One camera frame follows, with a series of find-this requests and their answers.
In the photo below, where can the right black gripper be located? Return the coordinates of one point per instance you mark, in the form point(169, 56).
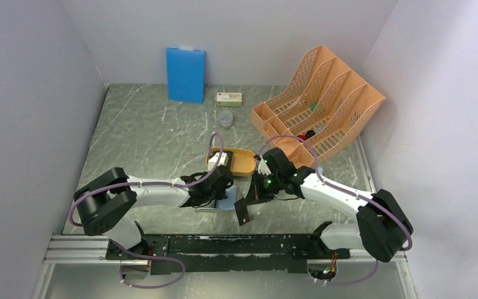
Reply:
point(256, 194)

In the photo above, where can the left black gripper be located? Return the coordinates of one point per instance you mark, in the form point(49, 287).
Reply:
point(221, 195)

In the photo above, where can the grey card holder wallet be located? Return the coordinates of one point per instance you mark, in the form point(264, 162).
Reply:
point(226, 204)

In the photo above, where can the yellow oval tray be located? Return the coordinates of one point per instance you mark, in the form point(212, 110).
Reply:
point(236, 162)

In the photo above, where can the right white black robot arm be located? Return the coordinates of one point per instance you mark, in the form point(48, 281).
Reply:
point(380, 226)

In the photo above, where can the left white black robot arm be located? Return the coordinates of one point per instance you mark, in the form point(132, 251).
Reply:
point(103, 203)

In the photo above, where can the red black object in rack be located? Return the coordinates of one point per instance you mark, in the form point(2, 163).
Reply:
point(306, 136)

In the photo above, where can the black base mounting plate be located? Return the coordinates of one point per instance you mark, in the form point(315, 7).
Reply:
point(241, 253)

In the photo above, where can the small clear plastic cup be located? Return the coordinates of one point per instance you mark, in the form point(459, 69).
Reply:
point(225, 119)

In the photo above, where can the orange file organizer rack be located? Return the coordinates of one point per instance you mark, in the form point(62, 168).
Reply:
point(345, 104)

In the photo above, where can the small white red box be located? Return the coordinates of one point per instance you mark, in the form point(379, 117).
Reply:
point(229, 99)

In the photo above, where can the blue board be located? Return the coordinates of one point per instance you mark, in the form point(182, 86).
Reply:
point(185, 75)

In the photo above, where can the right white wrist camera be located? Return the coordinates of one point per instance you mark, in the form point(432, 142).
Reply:
point(263, 167)

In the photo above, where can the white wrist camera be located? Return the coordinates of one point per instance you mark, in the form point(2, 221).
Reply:
point(263, 167)
point(217, 159)

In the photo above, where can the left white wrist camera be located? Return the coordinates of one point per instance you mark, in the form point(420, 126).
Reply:
point(217, 159)

